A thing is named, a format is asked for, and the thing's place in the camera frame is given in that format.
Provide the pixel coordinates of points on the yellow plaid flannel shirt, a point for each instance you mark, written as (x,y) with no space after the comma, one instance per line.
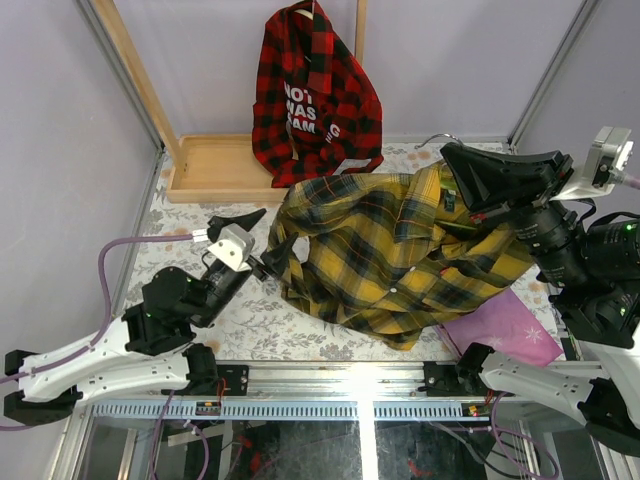
(380,260)

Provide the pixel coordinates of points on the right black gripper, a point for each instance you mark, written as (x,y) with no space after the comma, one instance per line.
(514,182)

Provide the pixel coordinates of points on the lime green wire hanger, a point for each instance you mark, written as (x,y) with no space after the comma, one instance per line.
(452,203)

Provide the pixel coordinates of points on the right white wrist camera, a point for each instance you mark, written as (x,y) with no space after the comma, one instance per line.
(604,168)

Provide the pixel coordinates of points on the aluminium front rail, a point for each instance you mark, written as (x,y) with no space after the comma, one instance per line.
(325,391)

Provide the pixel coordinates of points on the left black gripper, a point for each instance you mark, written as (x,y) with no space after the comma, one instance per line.
(252,265)

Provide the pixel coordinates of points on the red black plaid shirt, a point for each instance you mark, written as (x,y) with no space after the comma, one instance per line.
(316,113)

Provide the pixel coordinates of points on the wooden clothes rack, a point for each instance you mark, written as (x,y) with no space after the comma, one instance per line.
(191,67)

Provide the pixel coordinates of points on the floral patterned table mat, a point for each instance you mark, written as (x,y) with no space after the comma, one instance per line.
(257,324)

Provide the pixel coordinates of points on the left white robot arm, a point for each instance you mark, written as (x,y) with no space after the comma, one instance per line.
(152,346)

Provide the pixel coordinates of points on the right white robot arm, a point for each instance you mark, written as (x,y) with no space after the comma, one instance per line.
(596,271)

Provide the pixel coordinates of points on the purple cloth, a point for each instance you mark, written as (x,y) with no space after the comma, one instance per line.
(508,326)

